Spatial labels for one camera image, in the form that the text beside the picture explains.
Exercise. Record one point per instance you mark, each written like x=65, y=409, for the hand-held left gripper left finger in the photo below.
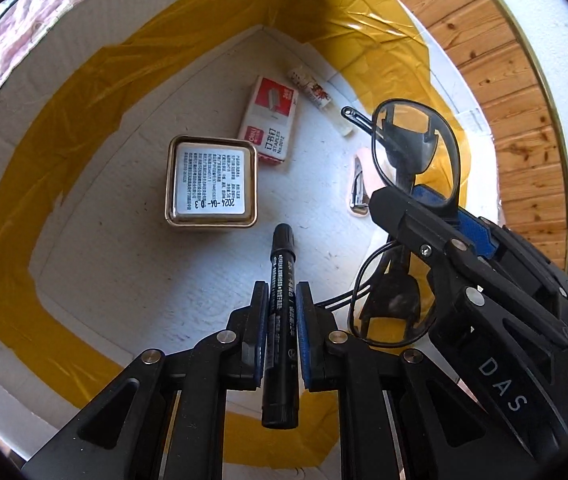
x=261, y=320

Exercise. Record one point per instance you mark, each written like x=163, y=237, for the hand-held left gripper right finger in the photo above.
x=304, y=325

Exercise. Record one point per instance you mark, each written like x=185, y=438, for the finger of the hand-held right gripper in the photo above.
x=414, y=220
x=474, y=232

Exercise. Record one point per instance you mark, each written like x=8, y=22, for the black marker pen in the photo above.
x=279, y=270

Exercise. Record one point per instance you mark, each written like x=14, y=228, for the black framed glasses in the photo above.
x=444, y=125

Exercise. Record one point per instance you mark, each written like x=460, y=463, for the gold square tin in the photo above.
x=211, y=180

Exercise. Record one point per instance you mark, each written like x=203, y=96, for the clear printed lighter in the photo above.
x=316, y=95

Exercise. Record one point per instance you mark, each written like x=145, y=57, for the white cardboard box yellow tape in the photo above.
x=114, y=260

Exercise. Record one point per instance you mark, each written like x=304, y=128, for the red and white staples box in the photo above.
x=269, y=120

